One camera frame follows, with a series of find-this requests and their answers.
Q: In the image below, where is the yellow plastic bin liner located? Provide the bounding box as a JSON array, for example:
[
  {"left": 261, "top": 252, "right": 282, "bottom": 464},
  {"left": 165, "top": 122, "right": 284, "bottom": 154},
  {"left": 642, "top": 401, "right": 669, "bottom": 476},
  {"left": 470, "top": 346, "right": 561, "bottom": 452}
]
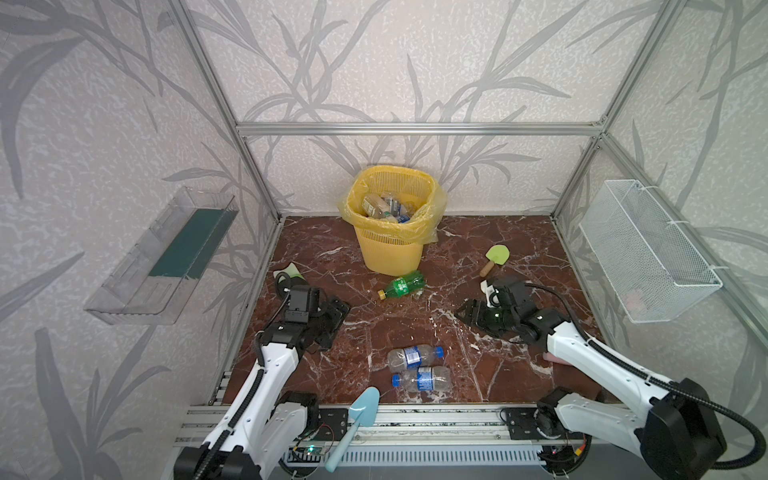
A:
[{"left": 338, "top": 165, "right": 447, "bottom": 245}]

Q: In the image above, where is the clear bottle blue cap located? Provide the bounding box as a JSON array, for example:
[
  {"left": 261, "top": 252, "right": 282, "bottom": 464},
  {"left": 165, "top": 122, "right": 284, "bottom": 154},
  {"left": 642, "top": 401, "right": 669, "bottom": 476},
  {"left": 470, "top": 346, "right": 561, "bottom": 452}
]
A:
[{"left": 387, "top": 344, "right": 445, "bottom": 373}]

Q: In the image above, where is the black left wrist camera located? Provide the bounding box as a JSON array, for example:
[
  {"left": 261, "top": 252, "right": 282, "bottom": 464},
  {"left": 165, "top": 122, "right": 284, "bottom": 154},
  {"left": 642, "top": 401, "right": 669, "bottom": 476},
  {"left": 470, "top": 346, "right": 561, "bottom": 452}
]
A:
[{"left": 275, "top": 271, "right": 326, "bottom": 324}]

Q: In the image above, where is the clear bottle blue label front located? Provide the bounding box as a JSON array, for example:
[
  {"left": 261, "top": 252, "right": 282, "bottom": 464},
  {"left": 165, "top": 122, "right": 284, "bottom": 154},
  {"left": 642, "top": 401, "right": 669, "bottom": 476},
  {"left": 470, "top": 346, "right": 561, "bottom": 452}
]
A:
[{"left": 391, "top": 366, "right": 453, "bottom": 393}]

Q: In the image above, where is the light blue plastic trowel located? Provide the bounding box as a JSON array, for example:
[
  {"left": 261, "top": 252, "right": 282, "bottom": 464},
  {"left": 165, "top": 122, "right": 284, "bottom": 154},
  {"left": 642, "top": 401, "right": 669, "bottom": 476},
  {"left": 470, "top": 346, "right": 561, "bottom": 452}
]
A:
[{"left": 324, "top": 386, "right": 380, "bottom": 473}]

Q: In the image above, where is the green plastic soda bottle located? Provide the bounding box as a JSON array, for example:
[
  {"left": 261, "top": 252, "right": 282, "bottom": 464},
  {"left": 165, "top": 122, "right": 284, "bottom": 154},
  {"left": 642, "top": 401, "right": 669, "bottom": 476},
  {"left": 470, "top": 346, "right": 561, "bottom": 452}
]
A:
[{"left": 378, "top": 270, "right": 426, "bottom": 300}]

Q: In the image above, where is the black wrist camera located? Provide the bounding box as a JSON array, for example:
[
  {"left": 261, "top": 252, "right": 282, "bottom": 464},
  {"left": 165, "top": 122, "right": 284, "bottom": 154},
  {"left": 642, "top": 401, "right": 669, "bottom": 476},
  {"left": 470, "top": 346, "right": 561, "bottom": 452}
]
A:
[
  {"left": 481, "top": 276, "right": 536, "bottom": 315},
  {"left": 275, "top": 271, "right": 326, "bottom": 324}
]

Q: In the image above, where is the green trowel wooden handle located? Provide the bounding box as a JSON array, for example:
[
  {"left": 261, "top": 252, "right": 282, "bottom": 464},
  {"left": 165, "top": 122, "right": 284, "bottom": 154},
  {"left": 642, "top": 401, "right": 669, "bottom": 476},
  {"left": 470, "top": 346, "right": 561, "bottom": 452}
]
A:
[{"left": 479, "top": 244, "right": 510, "bottom": 278}]

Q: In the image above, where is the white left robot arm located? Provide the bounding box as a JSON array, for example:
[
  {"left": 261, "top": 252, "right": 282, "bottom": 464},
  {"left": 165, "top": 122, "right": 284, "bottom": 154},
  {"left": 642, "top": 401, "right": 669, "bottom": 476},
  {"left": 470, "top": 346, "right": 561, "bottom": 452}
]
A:
[{"left": 172, "top": 286, "right": 352, "bottom": 479}]

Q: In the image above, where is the purple pink plastic trowel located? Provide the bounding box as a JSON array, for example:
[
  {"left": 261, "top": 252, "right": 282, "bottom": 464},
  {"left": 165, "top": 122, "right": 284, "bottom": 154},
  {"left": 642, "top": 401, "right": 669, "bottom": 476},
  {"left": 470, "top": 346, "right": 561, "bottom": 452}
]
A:
[{"left": 543, "top": 352, "right": 572, "bottom": 366}]

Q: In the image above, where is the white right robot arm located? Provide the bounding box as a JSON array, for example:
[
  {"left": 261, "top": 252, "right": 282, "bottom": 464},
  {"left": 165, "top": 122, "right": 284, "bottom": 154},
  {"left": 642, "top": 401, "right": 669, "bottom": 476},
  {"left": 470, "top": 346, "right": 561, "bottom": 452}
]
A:
[{"left": 455, "top": 300, "right": 767, "bottom": 479}]

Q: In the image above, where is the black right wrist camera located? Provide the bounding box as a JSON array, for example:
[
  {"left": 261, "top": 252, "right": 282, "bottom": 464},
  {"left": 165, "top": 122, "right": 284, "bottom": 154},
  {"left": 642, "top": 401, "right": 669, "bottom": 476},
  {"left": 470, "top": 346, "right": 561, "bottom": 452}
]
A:
[{"left": 481, "top": 276, "right": 536, "bottom": 315}]

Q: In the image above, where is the aluminium frame rail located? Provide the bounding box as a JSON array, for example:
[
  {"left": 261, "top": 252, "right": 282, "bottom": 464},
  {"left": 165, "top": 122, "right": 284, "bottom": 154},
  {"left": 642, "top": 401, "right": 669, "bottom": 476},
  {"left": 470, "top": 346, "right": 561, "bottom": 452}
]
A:
[{"left": 236, "top": 122, "right": 602, "bottom": 137}]

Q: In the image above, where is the clear acrylic wall shelf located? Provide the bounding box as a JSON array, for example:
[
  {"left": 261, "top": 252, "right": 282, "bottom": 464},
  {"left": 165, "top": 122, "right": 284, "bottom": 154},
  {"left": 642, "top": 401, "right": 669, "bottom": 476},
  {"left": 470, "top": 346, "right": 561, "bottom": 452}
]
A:
[{"left": 84, "top": 187, "right": 239, "bottom": 326}]

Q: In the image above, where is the yellow ribbed waste bin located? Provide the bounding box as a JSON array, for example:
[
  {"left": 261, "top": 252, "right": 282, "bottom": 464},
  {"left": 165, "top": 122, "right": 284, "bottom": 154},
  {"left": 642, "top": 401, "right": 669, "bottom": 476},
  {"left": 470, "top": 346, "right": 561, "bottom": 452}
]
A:
[{"left": 340, "top": 165, "right": 445, "bottom": 276}]

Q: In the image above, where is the white wire mesh basket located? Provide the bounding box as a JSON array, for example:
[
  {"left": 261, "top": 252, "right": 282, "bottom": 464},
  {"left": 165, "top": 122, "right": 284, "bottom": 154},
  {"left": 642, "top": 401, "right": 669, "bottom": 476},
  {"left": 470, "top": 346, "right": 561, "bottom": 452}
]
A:
[{"left": 580, "top": 179, "right": 723, "bottom": 324}]

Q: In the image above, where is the soda water bottle blue label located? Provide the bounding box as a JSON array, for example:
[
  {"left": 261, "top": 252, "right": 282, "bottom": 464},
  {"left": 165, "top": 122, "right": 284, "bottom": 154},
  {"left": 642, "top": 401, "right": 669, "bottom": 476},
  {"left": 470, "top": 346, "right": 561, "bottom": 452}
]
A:
[{"left": 383, "top": 195, "right": 411, "bottom": 223}]

